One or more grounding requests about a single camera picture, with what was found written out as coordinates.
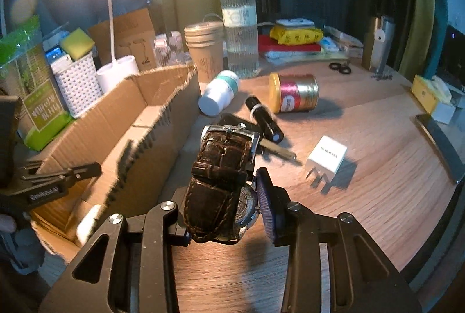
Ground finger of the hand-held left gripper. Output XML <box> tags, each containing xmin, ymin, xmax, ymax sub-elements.
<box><xmin>20</xmin><ymin>162</ymin><xmax>103</xmax><ymax>207</ymax></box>

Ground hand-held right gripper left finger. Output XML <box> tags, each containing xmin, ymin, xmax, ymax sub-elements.
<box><xmin>39</xmin><ymin>189</ymin><xmax>191</xmax><ymax>313</ymax></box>

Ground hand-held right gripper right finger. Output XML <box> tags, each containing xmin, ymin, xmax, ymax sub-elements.
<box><xmin>253</xmin><ymin>168</ymin><xmax>424</xmax><ymax>313</ymax></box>

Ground brown leather strap wristwatch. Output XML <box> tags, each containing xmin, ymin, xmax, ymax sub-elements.
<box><xmin>183</xmin><ymin>124</ymin><xmax>262</xmax><ymax>245</ymax></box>

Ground cardboard box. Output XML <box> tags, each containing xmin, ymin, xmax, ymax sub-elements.
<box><xmin>16</xmin><ymin>64</ymin><xmax>202</xmax><ymax>257</ymax></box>

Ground gold tin can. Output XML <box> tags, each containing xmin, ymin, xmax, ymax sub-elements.
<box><xmin>268</xmin><ymin>72</ymin><xmax>320</xmax><ymax>115</ymax></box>

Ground green paper cup package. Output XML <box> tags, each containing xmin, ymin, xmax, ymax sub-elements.
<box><xmin>0</xmin><ymin>15</ymin><xmax>76</xmax><ymax>152</ymax></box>

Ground white plastic case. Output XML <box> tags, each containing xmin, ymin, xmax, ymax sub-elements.
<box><xmin>76</xmin><ymin>203</ymin><xmax>103</xmax><ymax>245</ymax></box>

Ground white charger plug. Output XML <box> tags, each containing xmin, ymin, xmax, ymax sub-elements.
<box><xmin>305</xmin><ymin>135</ymin><xmax>348</xmax><ymax>194</ymax></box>

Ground small black flashlight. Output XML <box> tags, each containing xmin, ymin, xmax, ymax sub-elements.
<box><xmin>245</xmin><ymin>95</ymin><xmax>284</xmax><ymax>144</ymax></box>

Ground white woven plastic basket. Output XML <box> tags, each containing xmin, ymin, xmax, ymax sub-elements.
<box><xmin>53</xmin><ymin>51</ymin><xmax>104</xmax><ymax>118</ymax></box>

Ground white desk lamp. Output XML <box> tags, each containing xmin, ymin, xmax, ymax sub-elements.
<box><xmin>53</xmin><ymin>0</ymin><xmax>171</xmax><ymax>94</ymax></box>

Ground yellow sponge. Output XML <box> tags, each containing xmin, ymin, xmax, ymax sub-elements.
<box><xmin>60</xmin><ymin>27</ymin><xmax>95</xmax><ymax>61</ymax></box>

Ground white pill bottle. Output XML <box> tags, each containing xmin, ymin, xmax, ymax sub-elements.
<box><xmin>198</xmin><ymin>70</ymin><xmax>241</xmax><ymax>117</ymax></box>

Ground pile of white papers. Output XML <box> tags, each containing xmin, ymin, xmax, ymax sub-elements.
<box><xmin>264</xmin><ymin>50</ymin><xmax>350</xmax><ymax>63</ymax></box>

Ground brown cardboard carton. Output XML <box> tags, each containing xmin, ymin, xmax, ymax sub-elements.
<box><xmin>87</xmin><ymin>8</ymin><xmax>165</xmax><ymax>72</ymax></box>

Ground black scissors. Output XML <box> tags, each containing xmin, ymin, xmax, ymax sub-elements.
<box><xmin>328</xmin><ymin>60</ymin><xmax>352</xmax><ymax>76</ymax></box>

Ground stack of brown paper cups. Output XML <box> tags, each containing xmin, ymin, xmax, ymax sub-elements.
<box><xmin>184</xmin><ymin>22</ymin><xmax>225</xmax><ymax>83</ymax></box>

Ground red folder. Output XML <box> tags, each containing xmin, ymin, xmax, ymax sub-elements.
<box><xmin>257</xmin><ymin>35</ymin><xmax>323</xmax><ymax>54</ymax></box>

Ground yellow tissue packet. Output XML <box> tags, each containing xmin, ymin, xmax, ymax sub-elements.
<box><xmin>269</xmin><ymin>24</ymin><xmax>324</xmax><ymax>45</ymax></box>

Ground blue and white packet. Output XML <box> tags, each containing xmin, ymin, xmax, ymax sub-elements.
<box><xmin>321</xmin><ymin>36</ymin><xmax>344</xmax><ymax>52</ymax></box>

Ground clear plastic water bottle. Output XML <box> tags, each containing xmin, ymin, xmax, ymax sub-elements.
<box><xmin>220</xmin><ymin>0</ymin><xmax>261</xmax><ymax>79</ymax></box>

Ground white power bank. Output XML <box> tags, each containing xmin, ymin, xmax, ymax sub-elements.
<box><xmin>276</xmin><ymin>18</ymin><xmax>316</xmax><ymax>29</ymax></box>

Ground white flat box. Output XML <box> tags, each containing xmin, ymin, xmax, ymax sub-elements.
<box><xmin>326</xmin><ymin>26</ymin><xmax>364</xmax><ymax>49</ymax></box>

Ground yellow tissue box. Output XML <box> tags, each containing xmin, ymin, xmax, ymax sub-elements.
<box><xmin>411</xmin><ymin>74</ymin><xmax>453</xmax><ymax>116</ymax></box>

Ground silver metal flask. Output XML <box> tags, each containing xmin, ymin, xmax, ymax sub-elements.
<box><xmin>361</xmin><ymin>16</ymin><xmax>396</xmax><ymax>72</ymax></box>

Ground small white box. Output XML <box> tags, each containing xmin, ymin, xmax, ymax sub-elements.
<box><xmin>432</xmin><ymin>98</ymin><xmax>459</xmax><ymax>125</ymax></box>

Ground olive curtain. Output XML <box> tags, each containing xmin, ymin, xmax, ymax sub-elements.
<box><xmin>399</xmin><ymin>0</ymin><xmax>448</xmax><ymax>74</ymax></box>

